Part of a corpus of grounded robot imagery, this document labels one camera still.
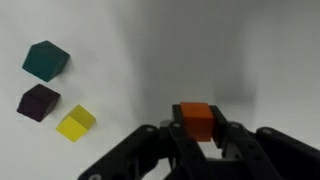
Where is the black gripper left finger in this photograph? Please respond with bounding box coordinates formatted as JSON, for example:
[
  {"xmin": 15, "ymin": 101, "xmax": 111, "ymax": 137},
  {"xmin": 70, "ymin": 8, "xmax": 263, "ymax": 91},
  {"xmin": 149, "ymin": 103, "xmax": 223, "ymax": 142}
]
[{"xmin": 77, "ymin": 104, "xmax": 216, "ymax": 180}]

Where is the small dark green block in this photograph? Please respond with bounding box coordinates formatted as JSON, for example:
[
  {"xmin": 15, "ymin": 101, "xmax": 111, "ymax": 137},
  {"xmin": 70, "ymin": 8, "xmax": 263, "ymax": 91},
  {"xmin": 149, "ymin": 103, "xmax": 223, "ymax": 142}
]
[{"xmin": 21, "ymin": 39, "xmax": 71, "ymax": 84}]

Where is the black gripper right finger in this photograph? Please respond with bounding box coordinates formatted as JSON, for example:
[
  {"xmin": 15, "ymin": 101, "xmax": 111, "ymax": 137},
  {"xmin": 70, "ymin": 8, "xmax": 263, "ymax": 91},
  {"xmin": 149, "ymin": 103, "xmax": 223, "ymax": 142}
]
[{"xmin": 208, "ymin": 104, "xmax": 320, "ymax": 180}]

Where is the small yellow block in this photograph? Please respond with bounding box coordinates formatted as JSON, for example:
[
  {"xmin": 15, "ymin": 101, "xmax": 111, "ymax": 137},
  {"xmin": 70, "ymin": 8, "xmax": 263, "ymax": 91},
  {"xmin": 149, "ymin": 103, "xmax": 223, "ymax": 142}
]
[{"xmin": 55, "ymin": 104, "xmax": 97, "ymax": 144}]

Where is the small dark purple block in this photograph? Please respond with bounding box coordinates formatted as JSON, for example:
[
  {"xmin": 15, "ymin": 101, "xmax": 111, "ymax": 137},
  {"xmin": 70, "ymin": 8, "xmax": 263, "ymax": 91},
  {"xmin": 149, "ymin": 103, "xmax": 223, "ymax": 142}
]
[{"xmin": 16, "ymin": 83, "xmax": 62, "ymax": 123}]

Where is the small orange block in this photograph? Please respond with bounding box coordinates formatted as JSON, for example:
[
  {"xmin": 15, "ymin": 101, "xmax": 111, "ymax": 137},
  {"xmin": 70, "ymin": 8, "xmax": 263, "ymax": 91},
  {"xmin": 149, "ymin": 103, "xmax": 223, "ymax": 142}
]
[{"xmin": 180, "ymin": 101, "xmax": 215, "ymax": 143}]

